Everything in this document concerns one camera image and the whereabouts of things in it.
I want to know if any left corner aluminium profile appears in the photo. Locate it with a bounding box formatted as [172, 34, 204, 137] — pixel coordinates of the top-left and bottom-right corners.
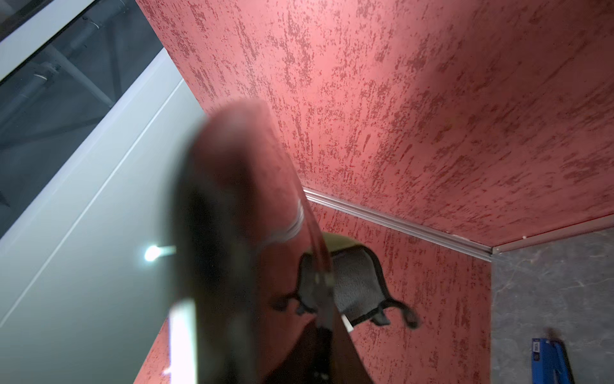
[304, 188, 492, 262]

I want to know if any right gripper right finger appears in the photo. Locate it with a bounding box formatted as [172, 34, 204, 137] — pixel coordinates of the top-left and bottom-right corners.
[330, 312, 373, 384]

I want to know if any green microfibre cloth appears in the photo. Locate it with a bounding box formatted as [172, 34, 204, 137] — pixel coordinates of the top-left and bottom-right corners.
[271, 232, 421, 330]

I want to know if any square floral plate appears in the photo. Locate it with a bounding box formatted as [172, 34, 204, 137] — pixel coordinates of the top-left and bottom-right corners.
[169, 99, 316, 383]

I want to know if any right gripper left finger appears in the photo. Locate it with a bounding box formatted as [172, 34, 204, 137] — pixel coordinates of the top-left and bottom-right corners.
[268, 321, 326, 383]

